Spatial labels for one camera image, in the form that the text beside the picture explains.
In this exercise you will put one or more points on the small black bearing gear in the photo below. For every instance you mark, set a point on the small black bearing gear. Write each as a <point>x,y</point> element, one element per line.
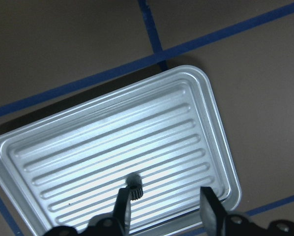
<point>135,185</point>

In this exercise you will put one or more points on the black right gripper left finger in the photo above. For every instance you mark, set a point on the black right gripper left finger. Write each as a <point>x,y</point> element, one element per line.
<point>122,209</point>

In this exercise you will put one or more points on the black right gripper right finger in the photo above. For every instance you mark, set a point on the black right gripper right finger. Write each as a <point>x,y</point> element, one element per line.
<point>212,212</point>

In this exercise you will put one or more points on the silver ribbed metal tray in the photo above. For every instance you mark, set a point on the silver ribbed metal tray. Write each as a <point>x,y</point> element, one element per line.
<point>68,167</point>

